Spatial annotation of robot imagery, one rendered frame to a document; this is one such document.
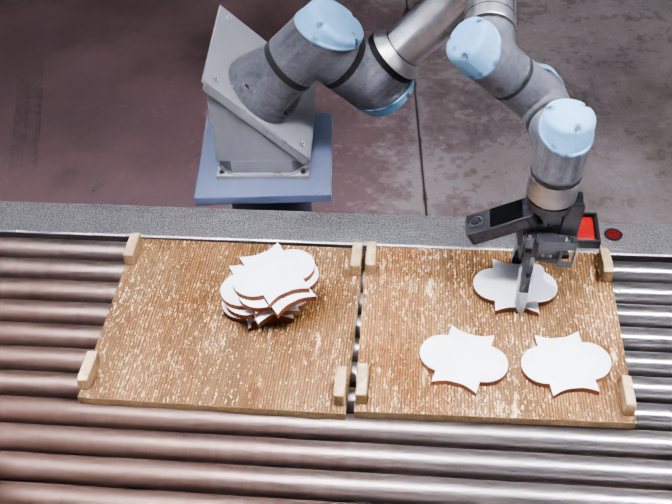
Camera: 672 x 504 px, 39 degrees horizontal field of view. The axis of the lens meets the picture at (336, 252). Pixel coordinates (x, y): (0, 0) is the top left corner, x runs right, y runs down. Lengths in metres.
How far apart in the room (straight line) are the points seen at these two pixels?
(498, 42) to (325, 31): 0.46
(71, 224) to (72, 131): 1.83
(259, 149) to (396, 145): 1.55
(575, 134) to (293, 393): 0.56
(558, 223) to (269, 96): 0.62
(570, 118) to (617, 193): 1.92
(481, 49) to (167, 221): 0.72
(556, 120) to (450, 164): 1.97
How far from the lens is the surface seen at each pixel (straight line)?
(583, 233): 1.73
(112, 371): 1.54
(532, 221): 1.47
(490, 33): 1.36
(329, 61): 1.77
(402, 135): 3.43
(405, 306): 1.57
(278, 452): 1.43
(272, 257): 1.54
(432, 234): 1.72
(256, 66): 1.82
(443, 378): 1.46
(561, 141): 1.36
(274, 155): 1.88
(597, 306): 1.60
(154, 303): 1.62
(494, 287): 1.59
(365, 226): 1.73
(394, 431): 1.44
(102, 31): 4.18
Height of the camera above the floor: 2.10
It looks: 45 degrees down
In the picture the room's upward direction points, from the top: 3 degrees counter-clockwise
